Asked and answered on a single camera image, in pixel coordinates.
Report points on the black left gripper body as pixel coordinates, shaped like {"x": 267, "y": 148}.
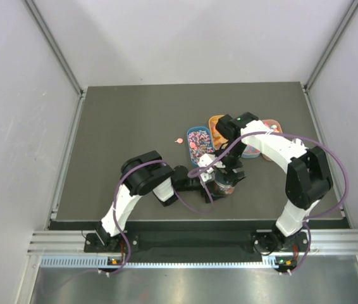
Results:
{"x": 203, "y": 189}

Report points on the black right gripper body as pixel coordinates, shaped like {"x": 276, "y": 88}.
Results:
{"x": 231, "y": 160}

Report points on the silver metal scoop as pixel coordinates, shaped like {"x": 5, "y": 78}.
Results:
{"x": 298, "y": 142}

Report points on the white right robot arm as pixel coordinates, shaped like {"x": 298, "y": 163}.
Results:
{"x": 308, "y": 177}

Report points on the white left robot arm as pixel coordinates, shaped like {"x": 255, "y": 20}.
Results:
{"x": 148, "y": 173}

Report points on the light blue candy tray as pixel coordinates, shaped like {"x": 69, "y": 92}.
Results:
{"x": 250, "y": 152}

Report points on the orange candy tray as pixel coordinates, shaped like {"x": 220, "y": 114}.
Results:
{"x": 218, "y": 139}

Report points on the pink candy tray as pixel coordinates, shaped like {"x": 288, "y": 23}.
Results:
{"x": 275, "y": 127}

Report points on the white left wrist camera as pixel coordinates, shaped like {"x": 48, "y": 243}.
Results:
{"x": 206, "y": 177}

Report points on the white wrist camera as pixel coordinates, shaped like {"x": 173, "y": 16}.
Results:
{"x": 206, "y": 177}
{"x": 208, "y": 163}

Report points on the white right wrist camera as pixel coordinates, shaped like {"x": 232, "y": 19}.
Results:
{"x": 208, "y": 163}

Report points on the aluminium front frame rail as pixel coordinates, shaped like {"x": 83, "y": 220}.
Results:
{"x": 320, "y": 241}

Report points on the aluminium right frame post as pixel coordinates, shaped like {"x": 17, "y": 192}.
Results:
{"x": 336, "y": 37}

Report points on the aluminium frame post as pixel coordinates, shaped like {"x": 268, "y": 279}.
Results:
{"x": 336, "y": 37}
{"x": 45, "y": 30}

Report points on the aluminium left frame post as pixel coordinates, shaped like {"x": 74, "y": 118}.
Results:
{"x": 45, "y": 30}

